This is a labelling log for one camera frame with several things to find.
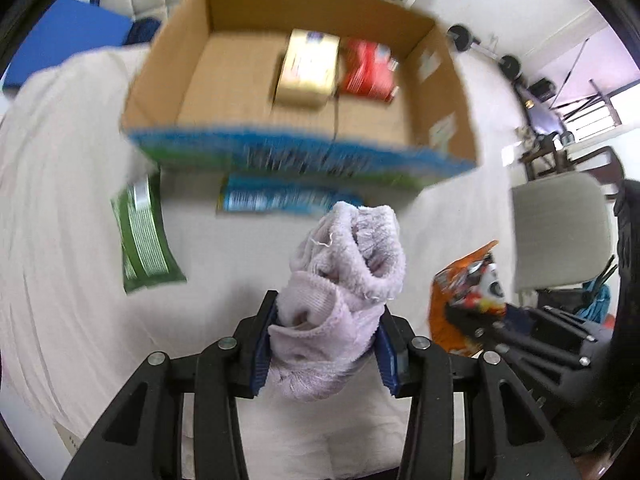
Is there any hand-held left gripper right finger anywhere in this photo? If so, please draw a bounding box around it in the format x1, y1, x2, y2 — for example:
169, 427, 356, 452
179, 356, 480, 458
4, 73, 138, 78
374, 309, 572, 480

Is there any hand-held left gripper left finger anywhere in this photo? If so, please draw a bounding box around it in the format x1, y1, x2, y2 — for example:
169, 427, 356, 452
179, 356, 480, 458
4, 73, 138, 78
62, 290, 279, 480

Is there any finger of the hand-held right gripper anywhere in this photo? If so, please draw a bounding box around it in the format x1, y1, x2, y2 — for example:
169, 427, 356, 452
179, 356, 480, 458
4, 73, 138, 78
444, 306, 591, 370
504, 303, 599, 345

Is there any lilac fuzzy sock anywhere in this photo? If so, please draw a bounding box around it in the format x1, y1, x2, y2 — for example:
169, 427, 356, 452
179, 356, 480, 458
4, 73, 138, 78
267, 201, 407, 402

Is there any orange snack packet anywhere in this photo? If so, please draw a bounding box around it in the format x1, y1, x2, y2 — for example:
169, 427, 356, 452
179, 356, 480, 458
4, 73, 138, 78
429, 240, 507, 358

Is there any cardboard box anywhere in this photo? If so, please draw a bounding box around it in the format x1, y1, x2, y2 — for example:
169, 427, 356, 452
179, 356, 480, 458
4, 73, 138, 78
119, 0, 484, 192

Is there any beige office chair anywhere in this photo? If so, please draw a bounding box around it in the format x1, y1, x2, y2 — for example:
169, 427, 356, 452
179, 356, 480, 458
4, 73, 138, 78
510, 172, 617, 293

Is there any blue packet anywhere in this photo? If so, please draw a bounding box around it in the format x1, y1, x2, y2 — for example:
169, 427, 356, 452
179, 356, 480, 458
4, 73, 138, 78
216, 175, 365, 217

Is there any dark wooden chair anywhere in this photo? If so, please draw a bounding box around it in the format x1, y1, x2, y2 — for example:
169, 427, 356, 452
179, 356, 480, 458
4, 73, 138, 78
517, 132, 626, 196

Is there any green packet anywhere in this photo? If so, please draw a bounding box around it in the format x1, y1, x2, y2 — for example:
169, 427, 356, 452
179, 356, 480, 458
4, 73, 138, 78
110, 172, 188, 295

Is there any white blanket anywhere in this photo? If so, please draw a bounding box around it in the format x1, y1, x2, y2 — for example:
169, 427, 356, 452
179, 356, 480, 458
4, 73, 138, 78
0, 46, 538, 480

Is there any black barbell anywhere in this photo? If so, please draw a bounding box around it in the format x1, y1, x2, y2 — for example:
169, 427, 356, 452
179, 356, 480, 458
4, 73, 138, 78
446, 24, 523, 82

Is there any red packet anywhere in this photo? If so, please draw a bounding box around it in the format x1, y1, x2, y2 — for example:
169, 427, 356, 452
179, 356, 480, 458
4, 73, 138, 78
338, 39, 399, 103

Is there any beige packet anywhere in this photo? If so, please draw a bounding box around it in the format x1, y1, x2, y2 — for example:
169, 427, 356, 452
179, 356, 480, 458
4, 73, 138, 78
272, 28, 342, 108

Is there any dark blue cloth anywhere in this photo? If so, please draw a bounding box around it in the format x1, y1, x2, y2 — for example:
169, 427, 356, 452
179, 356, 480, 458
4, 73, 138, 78
124, 18, 163, 47

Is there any blue mat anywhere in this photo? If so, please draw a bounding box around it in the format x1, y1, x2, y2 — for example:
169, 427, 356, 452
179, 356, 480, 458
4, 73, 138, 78
2, 0, 135, 92

